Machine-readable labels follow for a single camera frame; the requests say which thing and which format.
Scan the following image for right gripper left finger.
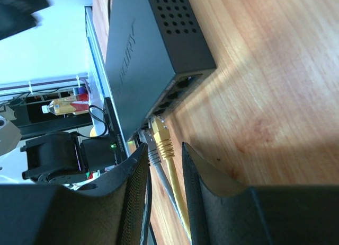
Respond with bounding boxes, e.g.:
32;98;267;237
1;143;148;244

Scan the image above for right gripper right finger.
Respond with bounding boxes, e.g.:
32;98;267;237
182;143;338;244

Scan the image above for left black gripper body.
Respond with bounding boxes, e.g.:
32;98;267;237
1;0;50;40

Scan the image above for yellow ethernet cable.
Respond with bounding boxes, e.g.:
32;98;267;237
150;115;192;240

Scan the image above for black network switch box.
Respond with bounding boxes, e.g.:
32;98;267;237
105;0;217;140

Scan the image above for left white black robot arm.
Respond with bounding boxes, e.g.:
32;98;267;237
1;0;127;185

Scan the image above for plastic drink bottle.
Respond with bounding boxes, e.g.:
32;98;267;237
41;93;89;116

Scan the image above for grey ethernet cable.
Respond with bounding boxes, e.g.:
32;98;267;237
139;128;186;227

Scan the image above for black ethernet cable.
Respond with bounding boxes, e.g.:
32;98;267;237
133;133;157;245

